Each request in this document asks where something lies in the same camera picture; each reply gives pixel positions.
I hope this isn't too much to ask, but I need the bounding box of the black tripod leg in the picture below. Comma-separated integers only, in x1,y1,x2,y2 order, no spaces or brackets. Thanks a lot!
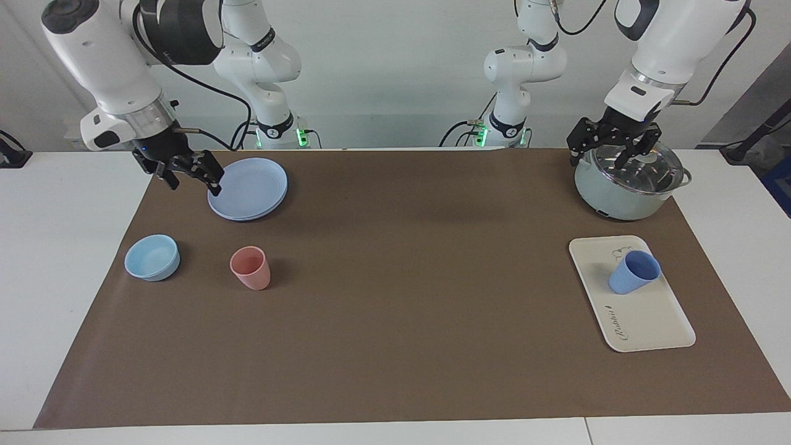
720,99,791,164

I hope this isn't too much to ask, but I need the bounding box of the brown paper table mat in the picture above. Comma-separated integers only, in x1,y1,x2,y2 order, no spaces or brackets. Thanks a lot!
34,148,791,429

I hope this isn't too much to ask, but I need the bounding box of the lavender blue plate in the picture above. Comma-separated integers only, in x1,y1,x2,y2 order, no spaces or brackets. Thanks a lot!
207,158,289,222

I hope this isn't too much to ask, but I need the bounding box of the blue cup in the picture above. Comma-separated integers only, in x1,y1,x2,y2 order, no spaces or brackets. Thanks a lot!
608,250,662,295

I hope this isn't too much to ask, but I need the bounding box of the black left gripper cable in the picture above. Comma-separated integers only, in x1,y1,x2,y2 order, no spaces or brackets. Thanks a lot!
674,6,758,106

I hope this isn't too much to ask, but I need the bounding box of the black stand foot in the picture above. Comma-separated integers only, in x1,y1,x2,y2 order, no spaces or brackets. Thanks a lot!
0,130,33,169

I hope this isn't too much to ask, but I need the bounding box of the black base cable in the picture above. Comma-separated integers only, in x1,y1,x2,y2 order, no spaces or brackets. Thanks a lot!
439,93,498,148
230,117,257,150

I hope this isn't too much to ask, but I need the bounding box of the pink cup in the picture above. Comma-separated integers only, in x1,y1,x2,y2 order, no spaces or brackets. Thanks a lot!
229,246,271,291

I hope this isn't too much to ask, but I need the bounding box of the glass pot lid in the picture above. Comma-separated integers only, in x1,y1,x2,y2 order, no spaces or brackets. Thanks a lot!
590,139,685,195

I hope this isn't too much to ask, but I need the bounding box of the cream tray with rabbit print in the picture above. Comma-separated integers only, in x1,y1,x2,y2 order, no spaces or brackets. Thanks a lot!
569,235,696,353

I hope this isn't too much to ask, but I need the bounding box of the pale green cooking pot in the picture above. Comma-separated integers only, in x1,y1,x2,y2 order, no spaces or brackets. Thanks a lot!
574,146,693,221

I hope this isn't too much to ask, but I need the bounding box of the light blue bowl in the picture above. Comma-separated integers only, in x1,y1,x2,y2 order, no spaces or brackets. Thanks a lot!
124,234,180,282

